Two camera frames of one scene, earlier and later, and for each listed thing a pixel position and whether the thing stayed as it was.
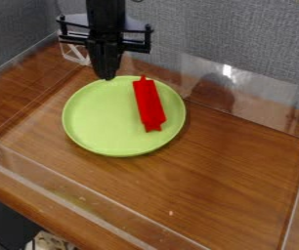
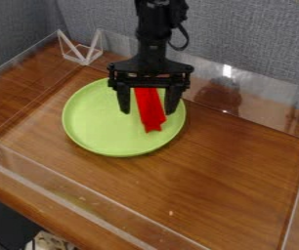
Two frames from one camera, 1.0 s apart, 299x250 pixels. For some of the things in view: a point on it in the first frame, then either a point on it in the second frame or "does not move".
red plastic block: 150,107 does not move
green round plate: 102,118 does not move
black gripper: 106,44 → 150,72
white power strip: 46,241 does not move
